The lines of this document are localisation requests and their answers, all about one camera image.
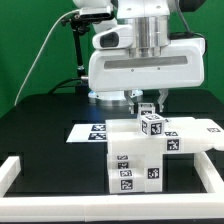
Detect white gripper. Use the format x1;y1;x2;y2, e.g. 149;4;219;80
88;25;205;114

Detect white small chair part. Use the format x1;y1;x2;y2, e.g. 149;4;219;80
140;114;165;137
107;155;144;170

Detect white chair back frame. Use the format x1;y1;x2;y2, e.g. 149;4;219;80
106;117;224;155

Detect white chair seat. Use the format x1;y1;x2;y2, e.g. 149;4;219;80
107;149;163;193

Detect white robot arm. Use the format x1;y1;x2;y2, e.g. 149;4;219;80
73;0;205;106

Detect white U-shaped fence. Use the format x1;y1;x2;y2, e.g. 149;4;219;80
0;153;224;222

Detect black base cables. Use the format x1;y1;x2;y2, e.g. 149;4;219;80
48;77;92;95

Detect white marker base plate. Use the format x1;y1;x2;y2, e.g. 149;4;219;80
66;124;107;143

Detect black camera stand pole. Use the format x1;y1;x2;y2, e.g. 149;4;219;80
61;17;90;95

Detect black camera on stand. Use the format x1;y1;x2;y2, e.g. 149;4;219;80
74;6;113;22

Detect white camera cable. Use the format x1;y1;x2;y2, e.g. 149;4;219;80
14;9;81;107

